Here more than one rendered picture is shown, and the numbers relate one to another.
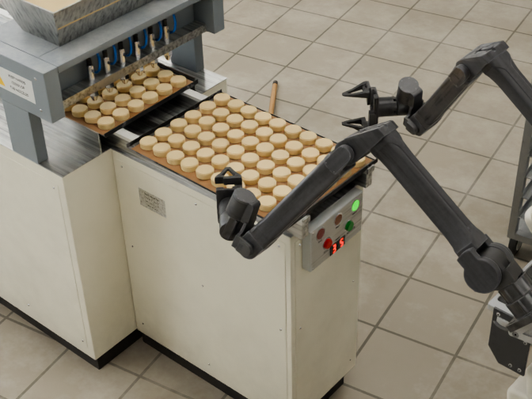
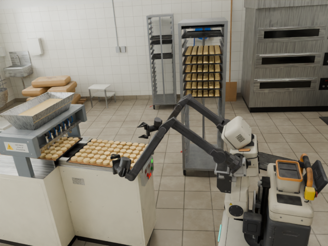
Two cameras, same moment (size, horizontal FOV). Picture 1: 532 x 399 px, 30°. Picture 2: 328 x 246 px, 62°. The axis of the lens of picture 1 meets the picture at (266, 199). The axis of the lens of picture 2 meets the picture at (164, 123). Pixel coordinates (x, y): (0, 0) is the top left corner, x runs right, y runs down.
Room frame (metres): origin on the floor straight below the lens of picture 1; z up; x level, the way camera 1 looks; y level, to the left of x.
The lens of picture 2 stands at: (0.34, 0.45, 2.00)
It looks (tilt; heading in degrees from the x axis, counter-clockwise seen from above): 23 degrees down; 336
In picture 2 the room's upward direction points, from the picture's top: 3 degrees counter-clockwise
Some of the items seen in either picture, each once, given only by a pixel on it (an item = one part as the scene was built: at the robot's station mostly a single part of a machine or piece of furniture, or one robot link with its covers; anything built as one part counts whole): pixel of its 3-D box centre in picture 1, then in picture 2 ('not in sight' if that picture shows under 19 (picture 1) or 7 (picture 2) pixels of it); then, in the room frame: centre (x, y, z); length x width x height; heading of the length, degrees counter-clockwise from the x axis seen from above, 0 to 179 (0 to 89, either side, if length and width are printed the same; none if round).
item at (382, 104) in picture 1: (382, 106); (150, 129); (2.41, -0.34, 0.99); 0.07 x 0.07 x 0.10; 2
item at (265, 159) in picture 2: not in sight; (274, 163); (2.55, -2.08, 0.02); 0.60 x 0.40 x 0.03; 31
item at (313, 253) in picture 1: (332, 229); (147, 170); (2.13, -0.18, 0.77); 0.24 x 0.04 x 0.14; 139
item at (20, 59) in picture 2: not in sight; (21, 65); (7.30, 0.74, 0.92); 1.00 x 0.36 x 1.11; 59
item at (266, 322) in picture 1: (238, 264); (111, 196); (2.37, 0.09, 0.45); 0.70 x 0.34 x 0.90; 49
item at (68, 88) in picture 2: not in sight; (63, 88); (6.36, 0.03, 0.49); 0.72 x 0.42 x 0.15; 154
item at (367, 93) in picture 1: (358, 97); (142, 127); (2.41, -0.27, 1.02); 0.09 x 0.07 x 0.07; 92
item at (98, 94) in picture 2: not in sight; (102, 95); (6.22, -0.74, 0.23); 0.44 x 0.44 x 0.46; 51
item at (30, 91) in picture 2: not in sight; (39, 88); (6.66, 0.48, 0.49); 0.72 x 0.42 x 0.15; 149
